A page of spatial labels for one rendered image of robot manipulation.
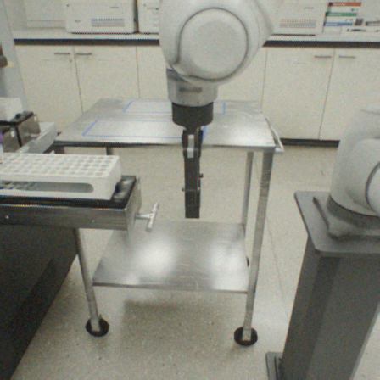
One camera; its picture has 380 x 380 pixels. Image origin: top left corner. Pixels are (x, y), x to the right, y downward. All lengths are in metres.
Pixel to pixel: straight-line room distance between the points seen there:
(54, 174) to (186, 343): 0.94
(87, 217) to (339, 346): 0.74
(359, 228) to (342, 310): 0.23
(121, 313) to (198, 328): 0.33
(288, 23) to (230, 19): 2.59
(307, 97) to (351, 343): 2.31
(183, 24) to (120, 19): 2.63
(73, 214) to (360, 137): 0.58
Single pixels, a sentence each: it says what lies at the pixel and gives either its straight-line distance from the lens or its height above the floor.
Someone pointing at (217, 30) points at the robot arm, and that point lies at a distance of 0.38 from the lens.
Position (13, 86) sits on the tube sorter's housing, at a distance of 1.41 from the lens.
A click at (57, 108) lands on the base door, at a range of 3.33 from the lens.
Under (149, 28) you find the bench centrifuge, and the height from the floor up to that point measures 0.95.
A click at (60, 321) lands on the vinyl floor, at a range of 1.61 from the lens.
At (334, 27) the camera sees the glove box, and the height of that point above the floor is 0.94.
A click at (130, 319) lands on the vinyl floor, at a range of 1.54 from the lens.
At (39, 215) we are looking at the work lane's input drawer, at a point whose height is 0.79.
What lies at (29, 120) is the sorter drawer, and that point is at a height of 0.80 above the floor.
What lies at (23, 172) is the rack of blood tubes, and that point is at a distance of 0.75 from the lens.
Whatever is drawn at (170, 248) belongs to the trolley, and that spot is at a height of 0.28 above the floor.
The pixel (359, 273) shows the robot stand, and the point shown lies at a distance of 0.90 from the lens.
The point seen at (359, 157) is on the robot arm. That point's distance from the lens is 0.76.
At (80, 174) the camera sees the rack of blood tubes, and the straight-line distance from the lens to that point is 0.71.
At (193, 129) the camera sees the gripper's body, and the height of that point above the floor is 0.96.
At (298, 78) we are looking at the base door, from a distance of 3.03.
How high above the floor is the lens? 1.16
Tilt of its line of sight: 30 degrees down
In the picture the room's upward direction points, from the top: straight up
